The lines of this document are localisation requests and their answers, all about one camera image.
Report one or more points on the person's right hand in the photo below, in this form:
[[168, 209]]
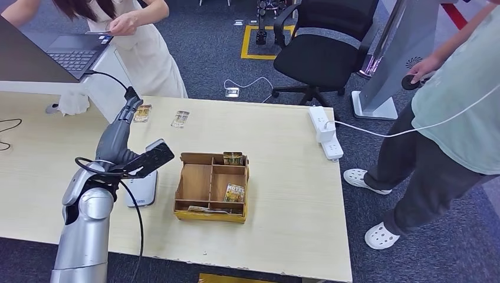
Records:
[[423, 68]]

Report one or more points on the person's left hand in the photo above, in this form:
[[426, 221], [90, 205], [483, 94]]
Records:
[[125, 23]]

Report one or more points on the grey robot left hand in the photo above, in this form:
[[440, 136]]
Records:
[[113, 144]]

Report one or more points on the black round controller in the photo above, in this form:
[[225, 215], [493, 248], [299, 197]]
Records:
[[410, 82]]

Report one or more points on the white ID card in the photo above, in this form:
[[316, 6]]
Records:
[[97, 33]]

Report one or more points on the person's right forearm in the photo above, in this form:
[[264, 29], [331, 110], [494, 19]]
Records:
[[19, 13], [465, 35]]

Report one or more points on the person's left forearm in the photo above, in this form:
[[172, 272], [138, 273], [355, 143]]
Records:
[[154, 9]]

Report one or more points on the person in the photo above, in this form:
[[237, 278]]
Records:
[[148, 58], [461, 117]]

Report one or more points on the green gold room key card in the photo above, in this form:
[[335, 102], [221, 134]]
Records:
[[233, 158]]

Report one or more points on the room key card HOTEL print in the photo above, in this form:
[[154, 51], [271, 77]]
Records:
[[234, 193]]

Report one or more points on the silver kiosk stand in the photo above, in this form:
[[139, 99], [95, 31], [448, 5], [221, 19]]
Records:
[[394, 66]]

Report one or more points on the white crumpled tissue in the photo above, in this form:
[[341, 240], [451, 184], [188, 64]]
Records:
[[74, 104]]

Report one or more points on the white raised desk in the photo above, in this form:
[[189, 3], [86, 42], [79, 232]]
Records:
[[105, 86]]

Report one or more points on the dark grey laptop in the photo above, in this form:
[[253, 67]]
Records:
[[74, 58]]

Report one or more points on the grey desk grommet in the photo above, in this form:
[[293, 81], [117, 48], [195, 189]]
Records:
[[51, 108]]

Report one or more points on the wooden organizer box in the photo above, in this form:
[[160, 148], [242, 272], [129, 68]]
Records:
[[195, 183]]

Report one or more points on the black office chair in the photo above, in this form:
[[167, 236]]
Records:
[[320, 58]]

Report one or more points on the grey floor plate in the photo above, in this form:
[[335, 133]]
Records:
[[238, 22]]

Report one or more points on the white plug charger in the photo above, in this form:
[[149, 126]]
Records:
[[325, 133]]

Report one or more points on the white power strip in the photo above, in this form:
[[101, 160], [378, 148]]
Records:
[[333, 148]]

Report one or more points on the yellow floor tape square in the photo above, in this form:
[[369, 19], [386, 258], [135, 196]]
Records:
[[245, 42]]

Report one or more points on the white clog shoe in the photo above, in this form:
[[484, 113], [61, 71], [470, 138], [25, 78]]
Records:
[[381, 236], [366, 181]]

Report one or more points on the metal floor socket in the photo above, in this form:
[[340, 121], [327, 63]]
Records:
[[232, 92]]

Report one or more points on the black robot legs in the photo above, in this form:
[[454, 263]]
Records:
[[261, 37]]

